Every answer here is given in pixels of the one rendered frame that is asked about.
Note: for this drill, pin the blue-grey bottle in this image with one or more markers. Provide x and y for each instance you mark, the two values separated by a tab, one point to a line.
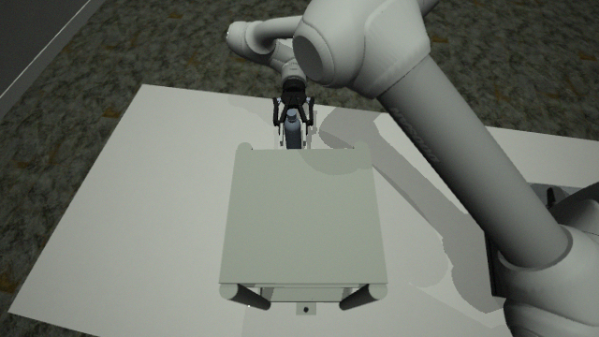
292	130

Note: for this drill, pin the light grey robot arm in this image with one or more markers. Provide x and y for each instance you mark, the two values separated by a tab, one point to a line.
549	269

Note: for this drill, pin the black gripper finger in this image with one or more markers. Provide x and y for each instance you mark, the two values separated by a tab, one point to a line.
306	123
280	123

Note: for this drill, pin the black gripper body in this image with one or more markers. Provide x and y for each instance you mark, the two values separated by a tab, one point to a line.
294	87

